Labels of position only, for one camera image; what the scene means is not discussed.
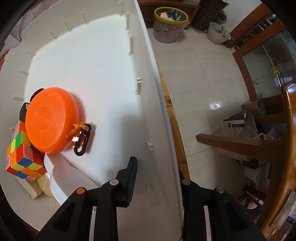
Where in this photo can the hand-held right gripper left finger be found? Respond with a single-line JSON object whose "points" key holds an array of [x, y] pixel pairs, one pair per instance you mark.
{"points": [[130, 185]]}

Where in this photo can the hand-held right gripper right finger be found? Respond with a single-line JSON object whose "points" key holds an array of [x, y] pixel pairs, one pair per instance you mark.
{"points": [[187, 192]]}

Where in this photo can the gold round compact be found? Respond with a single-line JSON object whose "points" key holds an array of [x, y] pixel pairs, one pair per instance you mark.
{"points": [[46, 185]]}

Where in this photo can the pale wooden block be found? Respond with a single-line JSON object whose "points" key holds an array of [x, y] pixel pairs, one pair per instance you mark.
{"points": [[30, 190]]}

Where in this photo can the orange round case with carabiners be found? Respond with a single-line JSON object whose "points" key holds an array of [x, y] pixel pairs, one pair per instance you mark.
{"points": [[50, 120]]}

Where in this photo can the white plastic bin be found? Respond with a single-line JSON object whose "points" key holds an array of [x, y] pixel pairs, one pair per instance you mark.
{"points": [[104, 81]]}

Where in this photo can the colourful puzzle cube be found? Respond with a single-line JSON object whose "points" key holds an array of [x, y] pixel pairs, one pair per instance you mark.
{"points": [[23, 160]]}

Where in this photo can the black charger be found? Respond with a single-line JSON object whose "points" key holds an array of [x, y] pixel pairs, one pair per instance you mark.
{"points": [[23, 113]]}

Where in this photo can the white plastic sack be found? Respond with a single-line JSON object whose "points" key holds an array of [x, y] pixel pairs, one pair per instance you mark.
{"points": [[233, 132]]}

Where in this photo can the blue white box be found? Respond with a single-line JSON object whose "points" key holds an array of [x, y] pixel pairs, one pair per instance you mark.
{"points": [[233, 121]]}

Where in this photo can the cardboard box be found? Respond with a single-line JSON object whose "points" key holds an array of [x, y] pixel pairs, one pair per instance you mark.
{"points": [[252, 106]]}

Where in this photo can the wooden chair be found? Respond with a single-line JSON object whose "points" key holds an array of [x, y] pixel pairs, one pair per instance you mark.
{"points": [[288, 150]]}

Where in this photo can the wooden glass door cabinet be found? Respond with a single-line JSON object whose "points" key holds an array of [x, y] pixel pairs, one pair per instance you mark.
{"points": [[245, 74]]}

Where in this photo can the gold knot ornament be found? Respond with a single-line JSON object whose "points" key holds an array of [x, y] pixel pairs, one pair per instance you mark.
{"points": [[275, 71]]}

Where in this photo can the yellow rimmed trash bin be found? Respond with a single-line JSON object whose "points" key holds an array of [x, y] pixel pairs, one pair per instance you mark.
{"points": [[166, 32]]}

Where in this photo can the white bucket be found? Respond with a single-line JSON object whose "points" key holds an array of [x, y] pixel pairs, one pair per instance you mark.
{"points": [[216, 37]]}

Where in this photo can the dark woven tall basket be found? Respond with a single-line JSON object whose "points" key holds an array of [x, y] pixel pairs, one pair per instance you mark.
{"points": [[208, 16]]}

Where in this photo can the brown wooden rail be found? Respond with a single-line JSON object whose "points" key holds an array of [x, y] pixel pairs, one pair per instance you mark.
{"points": [[231, 142]]}

